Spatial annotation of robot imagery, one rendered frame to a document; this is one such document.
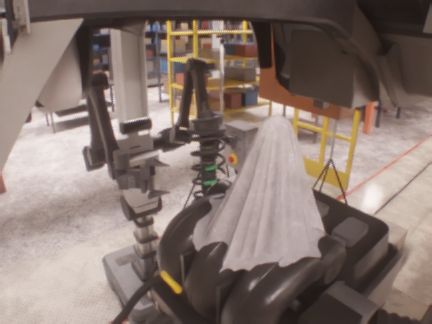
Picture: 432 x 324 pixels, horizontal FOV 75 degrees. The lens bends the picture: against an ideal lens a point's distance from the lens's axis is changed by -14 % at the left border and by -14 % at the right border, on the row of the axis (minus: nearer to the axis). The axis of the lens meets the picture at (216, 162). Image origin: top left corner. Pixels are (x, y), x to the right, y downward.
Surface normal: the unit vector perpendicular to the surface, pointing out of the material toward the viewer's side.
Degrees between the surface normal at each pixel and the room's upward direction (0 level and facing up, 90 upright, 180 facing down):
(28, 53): 91
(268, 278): 25
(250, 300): 50
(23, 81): 91
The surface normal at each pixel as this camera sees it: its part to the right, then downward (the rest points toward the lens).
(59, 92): 0.61, 0.41
